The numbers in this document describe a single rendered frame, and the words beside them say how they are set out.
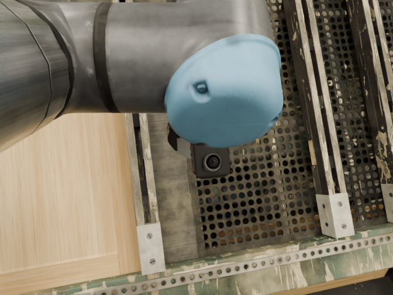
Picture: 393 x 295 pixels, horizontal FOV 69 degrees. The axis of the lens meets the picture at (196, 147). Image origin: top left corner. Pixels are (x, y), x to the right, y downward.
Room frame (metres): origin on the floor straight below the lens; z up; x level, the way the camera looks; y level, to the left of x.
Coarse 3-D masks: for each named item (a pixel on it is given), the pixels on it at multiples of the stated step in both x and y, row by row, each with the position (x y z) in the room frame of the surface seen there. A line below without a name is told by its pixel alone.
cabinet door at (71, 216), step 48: (48, 144) 0.66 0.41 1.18; (96, 144) 0.68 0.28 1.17; (0, 192) 0.57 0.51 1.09; (48, 192) 0.58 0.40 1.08; (96, 192) 0.60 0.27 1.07; (0, 240) 0.49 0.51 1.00; (48, 240) 0.50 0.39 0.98; (96, 240) 0.51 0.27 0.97; (0, 288) 0.41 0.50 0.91; (48, 288) 0.42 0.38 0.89
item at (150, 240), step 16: (112, 0) 0.90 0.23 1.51; (128, 0) 0.91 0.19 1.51; (128, 128) 0.67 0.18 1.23; (144, 128) 0.68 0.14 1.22; (128, 144) 0.65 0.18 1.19; (144, 144) 0.65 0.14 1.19; (144, 160) 0.62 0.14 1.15; (144, 176) 0.62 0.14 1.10; (144, 192) 0.57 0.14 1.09; (144, 208) 0.57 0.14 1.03; (144, 224) 0.52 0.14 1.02; (144, 240) 0.49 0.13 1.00; (160, 240) 0.50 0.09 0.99; (144, 256) 0.47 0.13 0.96; (160, 256) 0.47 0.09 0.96; (144, 272) 0.44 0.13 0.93
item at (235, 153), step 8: (328, 0) 1.19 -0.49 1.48; (336, 48) 1.08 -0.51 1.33; (328, 64) 1.06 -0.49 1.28; (328, 72) 1.05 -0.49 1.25; (328, 80) 1.04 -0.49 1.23; (352, 128) 0.86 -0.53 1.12; (360, 128) 0.86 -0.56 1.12; (280, 136) 0.82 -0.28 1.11; (288, 136) 0.82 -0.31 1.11; (296, 136) 0.83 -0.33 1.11; (304, 136) 0.83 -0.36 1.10; (352, 136) 0.84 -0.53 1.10; (360, 136) 0.85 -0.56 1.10; (368, 136) 0.87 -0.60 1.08; (248, 144) 0.79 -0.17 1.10; (288, 144) 0.81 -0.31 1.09; (296, 144) 0.81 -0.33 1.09; (304, 144) 0.81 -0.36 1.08; (360, 144) 0.84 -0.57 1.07; (368, 144) 0.85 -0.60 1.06; (296, 152) 0.79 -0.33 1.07; (304, 152) 0.80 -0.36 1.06
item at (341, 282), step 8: (352, 208) 0.80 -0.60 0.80; (368, 208) 0.80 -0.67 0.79; (376, 208) 0.81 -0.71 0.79; (368, 216) 0.81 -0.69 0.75; (264, 224) 0.72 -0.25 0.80; (272, 224) 0.72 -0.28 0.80; (224, 232) 0.68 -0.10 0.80; (232, 232) 0.69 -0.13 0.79; (240, 232) 0.69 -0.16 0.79; (264, 232) 0.71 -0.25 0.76; (272, 232) 0.72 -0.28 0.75; (280, 232) 0.73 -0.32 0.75; (224, 240) 0.68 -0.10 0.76; (232, 240) 0.69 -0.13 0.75; (240, 240) 0.70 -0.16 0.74; (376, 272) 0.85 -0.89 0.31; (384, 272) 0.86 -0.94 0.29; (336, 280) 0.81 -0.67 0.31; (344, 280) 0.82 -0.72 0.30; (352, 280) 0.83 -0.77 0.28; (360, 280) 0.84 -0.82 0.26; (304, 288) 0.77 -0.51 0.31; (312, 288) 0.78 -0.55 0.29; (320, 288) 0.79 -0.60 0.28; (328, 288) 0.80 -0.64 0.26
